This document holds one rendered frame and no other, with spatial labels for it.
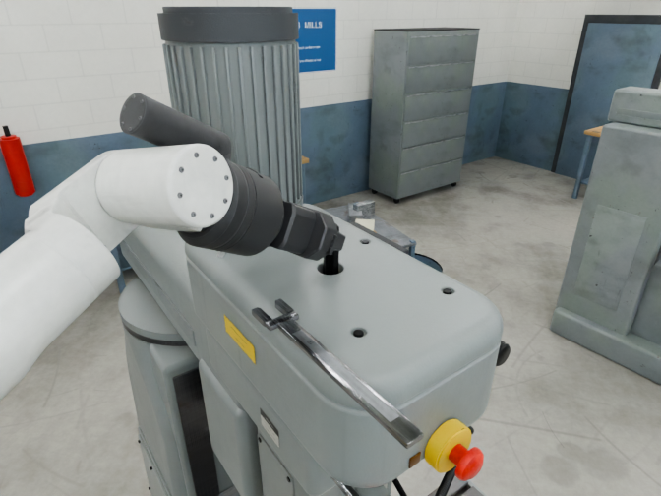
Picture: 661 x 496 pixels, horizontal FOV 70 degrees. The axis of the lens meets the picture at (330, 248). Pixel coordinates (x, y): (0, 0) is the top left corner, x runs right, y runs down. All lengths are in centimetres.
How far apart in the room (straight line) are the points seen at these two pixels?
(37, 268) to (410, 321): 37
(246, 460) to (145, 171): 66
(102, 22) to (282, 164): 410
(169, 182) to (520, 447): 286
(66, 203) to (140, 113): 9
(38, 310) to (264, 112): 45
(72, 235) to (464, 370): 41
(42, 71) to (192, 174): 435
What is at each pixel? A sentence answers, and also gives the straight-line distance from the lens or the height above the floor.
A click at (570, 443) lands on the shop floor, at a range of 321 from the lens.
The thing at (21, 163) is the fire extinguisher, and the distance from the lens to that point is 465.
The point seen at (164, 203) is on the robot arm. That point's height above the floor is 208.
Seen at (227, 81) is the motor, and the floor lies 212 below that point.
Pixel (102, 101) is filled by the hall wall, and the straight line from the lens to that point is 480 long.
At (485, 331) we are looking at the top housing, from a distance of 57.
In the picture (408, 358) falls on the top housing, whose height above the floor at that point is 189.
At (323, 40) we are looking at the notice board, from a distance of 571.
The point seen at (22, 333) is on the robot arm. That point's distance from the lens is 35.
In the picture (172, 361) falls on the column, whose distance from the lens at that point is 110.
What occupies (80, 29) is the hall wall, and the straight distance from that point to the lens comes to 473.
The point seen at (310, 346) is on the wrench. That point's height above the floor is 190.
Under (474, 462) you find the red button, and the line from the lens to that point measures 58.
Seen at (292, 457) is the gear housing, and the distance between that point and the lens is 68.
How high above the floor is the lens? 221
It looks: 27 degrees down
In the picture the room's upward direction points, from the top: straight up
